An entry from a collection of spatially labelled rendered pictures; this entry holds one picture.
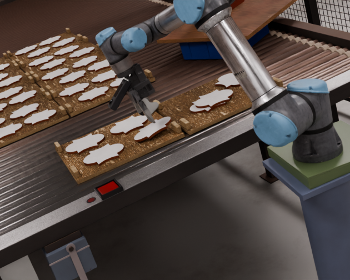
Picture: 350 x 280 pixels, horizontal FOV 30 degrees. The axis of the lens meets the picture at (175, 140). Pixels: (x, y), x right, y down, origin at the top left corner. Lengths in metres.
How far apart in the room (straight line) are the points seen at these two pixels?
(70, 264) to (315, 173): 0.82
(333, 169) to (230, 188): 1.86
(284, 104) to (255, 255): 1.47
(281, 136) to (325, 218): 0.37
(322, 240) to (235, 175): 1.78
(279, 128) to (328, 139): 0.22
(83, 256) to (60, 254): 0.08
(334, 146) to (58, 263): 0.92
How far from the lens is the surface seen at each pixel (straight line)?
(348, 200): 2.06
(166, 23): 2.16
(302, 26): 3.00
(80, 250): 2.11
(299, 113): 1.83
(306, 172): 1.92
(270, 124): 1.80
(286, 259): 3.10
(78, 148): 2.43
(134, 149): 2.29
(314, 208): 2.05
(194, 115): 2.40
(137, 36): 2.14
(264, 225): 3.36
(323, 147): 1.95
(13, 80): 3.56
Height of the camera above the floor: 1.89
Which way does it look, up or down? 25 degrees down
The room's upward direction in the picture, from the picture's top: 18 degrees counter-clockwise
